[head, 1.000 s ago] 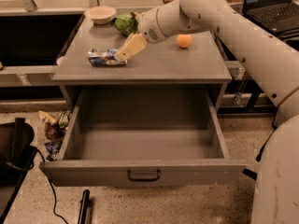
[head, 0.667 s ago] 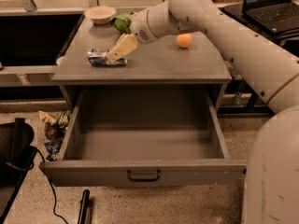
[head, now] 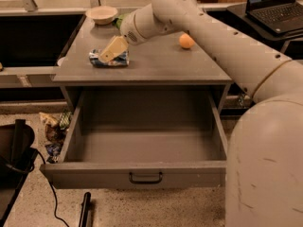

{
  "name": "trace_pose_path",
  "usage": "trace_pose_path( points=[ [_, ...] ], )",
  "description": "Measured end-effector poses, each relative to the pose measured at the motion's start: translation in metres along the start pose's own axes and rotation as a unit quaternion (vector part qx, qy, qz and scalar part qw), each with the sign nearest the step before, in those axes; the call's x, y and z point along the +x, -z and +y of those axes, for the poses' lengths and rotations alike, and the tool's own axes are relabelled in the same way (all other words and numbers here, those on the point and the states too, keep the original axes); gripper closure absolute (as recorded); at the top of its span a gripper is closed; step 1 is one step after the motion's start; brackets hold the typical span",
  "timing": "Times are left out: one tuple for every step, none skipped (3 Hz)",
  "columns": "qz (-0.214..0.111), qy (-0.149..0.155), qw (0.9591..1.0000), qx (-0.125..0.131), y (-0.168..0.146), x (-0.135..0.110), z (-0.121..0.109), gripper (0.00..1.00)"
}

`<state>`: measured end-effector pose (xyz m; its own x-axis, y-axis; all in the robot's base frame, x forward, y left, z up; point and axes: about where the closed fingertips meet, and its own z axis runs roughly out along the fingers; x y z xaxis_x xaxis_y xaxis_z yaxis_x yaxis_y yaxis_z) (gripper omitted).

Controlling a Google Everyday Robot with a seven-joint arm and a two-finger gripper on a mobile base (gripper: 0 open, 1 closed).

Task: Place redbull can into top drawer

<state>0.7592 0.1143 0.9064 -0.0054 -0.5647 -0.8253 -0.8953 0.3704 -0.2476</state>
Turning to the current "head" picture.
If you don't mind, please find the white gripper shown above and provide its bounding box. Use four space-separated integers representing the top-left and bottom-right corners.
98 12 140 62

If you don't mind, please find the blue silver redbull can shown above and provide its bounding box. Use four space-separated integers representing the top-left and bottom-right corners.
88 49 131 68

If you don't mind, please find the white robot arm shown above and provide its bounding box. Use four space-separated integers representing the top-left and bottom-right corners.
99 0 303 227

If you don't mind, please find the grey drawer cabinet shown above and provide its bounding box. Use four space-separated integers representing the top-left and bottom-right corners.
53 18 232 108

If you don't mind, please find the open grey top drawer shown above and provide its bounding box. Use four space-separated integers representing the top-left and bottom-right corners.
41 89 227 189

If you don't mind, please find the green chip bag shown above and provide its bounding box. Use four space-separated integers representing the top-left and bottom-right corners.
112 14 126 29

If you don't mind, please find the beige bowl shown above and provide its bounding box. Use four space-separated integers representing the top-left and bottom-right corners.
85 6 117 26

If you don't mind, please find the orange fruit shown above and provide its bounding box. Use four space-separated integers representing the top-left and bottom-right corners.
179 33 195 49

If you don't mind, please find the pile of snack wrappers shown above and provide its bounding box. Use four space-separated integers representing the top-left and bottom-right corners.
39 112 72 164

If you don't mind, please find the black chair left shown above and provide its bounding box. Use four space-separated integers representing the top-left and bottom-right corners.
0 119 35 227

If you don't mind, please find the black laptop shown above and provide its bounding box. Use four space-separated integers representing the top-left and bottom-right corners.
245 0 303 34

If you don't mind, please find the black bar on floor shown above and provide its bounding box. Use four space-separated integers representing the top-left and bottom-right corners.
79 192 92 227

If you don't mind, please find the black drawer handle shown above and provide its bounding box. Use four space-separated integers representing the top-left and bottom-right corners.
129 172 163 184

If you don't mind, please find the black cable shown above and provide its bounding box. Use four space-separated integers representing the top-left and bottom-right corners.
31 148 70 227

